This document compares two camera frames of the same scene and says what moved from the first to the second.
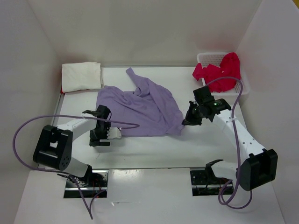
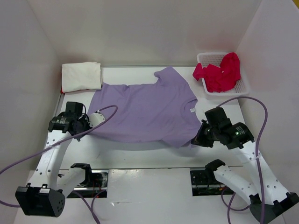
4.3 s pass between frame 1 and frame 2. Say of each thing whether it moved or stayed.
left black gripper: moved
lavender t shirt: moved
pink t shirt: stayed
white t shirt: stayed
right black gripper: moved
